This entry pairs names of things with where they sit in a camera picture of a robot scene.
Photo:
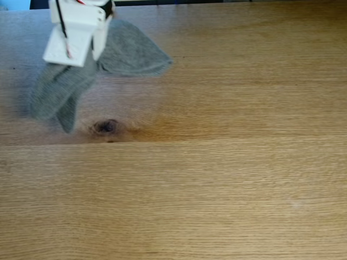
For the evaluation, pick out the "grey microfibre cloth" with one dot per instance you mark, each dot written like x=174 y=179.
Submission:
x=130 y=48

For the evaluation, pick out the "light blue background object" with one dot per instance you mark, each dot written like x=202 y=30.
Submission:
x=13 y=4

